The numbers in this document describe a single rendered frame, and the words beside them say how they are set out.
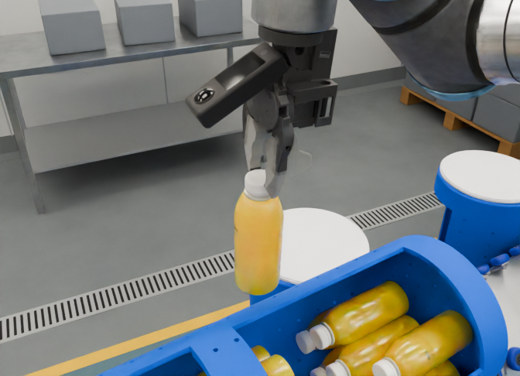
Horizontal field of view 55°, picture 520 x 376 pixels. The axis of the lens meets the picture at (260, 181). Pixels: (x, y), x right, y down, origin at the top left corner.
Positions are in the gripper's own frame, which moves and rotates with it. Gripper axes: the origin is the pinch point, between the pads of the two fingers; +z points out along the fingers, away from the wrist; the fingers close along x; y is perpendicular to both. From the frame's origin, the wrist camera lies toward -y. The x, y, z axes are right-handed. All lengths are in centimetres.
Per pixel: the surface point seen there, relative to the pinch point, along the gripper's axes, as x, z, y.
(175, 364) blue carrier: 3.0, 35.0, -10.9
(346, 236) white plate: 22, 39, 39
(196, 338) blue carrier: -2.8, 22.6, -9.8
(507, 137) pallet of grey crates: 136, 118, 283
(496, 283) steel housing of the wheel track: 0, 47, 70
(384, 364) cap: -14.0, 30.5, 17.5
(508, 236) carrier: 12, 47, 89
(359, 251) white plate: 16, 39, 38
